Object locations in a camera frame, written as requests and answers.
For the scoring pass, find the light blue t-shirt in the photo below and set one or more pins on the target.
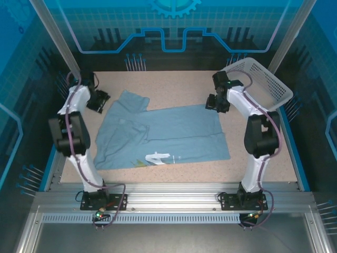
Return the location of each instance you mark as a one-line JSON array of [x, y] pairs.
[[179, 131]]

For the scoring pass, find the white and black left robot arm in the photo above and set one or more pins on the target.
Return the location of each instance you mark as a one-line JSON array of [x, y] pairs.
[[79, 126]]

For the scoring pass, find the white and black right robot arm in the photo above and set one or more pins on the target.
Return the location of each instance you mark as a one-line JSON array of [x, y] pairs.
[[260, 131]]

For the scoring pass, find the white perforated plastic basket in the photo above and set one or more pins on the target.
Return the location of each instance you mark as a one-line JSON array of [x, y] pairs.
[[266, 79]]

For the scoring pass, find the small connector with LEDs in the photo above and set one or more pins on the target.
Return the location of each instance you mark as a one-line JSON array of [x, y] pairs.
[[254, 214], [100, 214]]

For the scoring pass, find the aluminium corner post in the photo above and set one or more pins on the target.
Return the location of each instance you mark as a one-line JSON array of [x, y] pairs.
[[56, 34], [292, 34]]

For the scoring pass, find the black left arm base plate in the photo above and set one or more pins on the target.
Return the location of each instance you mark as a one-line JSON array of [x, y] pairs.
[[118, 200]]

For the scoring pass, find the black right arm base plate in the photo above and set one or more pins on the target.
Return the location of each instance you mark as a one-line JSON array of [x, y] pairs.
[[226, 204]]

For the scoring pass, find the aluminium table frame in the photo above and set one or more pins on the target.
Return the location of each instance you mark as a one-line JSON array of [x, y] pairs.
[[171, 195]]

